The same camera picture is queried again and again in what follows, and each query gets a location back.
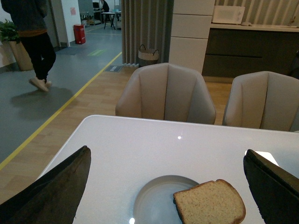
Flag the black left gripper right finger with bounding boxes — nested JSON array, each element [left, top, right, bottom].
[[243, 149, 299, 224]]

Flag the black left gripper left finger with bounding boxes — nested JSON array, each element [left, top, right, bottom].
[[0, 146, 91, 224]]

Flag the slice of bread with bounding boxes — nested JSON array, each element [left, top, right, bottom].
[[173, 179, 246, 224]]

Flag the grey round plate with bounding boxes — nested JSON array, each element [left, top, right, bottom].
[[133, 175, 198, 224]]

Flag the beige right chair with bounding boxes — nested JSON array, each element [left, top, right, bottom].
[[222, 71, 299, 132]]

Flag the beige chair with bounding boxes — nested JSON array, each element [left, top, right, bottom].
[[222, 71, 299, 132], [115, 63, 216, 125]]

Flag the dark kitchen counter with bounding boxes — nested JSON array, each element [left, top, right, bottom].
[[202, 25, 299, 78]]

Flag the beige left chair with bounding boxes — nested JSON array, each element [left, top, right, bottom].
[[115, 63, 216, 125]]

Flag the woven laundry basket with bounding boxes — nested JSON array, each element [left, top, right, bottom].
[[138, 44, 160, 68]]

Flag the potted green plant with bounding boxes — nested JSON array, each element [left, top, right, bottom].
[[0, 19, 33, 71]]

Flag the white microwave oven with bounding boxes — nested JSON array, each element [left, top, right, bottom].
[[212, 6, 245, 25]]

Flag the walking person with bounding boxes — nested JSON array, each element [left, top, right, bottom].
[[1, 0, 56, 92]]

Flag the white tall cabinet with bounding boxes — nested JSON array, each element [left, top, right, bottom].
[[169, 0, 215, 73]]

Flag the grey curtain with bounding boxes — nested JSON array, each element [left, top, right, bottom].
[[121, 0, 174, 64]]

